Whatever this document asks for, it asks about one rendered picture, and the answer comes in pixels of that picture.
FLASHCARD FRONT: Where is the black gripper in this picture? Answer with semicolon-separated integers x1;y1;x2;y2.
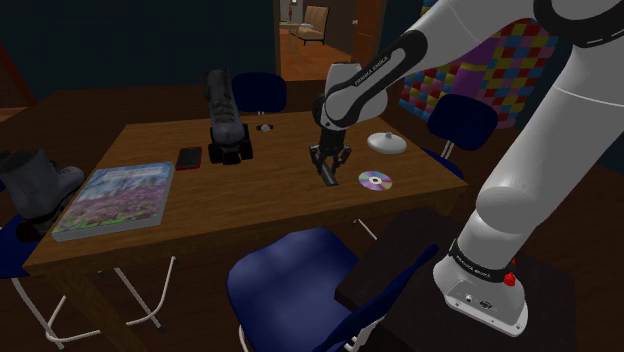
308;127;353;175

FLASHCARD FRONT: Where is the black rectangular bar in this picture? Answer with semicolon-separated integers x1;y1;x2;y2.
319;163;340;188

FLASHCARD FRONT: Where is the shiny compact disc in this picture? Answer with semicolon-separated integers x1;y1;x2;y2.
357;169;394;193

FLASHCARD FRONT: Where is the white round lid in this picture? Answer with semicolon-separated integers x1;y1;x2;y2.
366;131;409;156

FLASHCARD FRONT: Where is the wooden table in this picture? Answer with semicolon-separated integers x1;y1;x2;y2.
21;109;470;352

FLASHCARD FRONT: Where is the black roller skate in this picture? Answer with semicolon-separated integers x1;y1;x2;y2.
198;68;255;166

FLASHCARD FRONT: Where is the brown wooden door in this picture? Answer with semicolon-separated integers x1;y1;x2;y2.
350;0;387;67

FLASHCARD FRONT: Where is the tan armchair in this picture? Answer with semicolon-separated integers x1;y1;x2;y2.
297;4;331;47

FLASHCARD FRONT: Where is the red phone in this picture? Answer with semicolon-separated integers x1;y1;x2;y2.
174;146;204;172

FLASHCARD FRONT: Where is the colourful patchwork sofa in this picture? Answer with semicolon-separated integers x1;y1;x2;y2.
397;0;562;131

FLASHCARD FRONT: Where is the flower cover book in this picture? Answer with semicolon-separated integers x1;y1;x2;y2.
50;161;176;243

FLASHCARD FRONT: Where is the grey boot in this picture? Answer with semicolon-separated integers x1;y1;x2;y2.
0;147;87;236

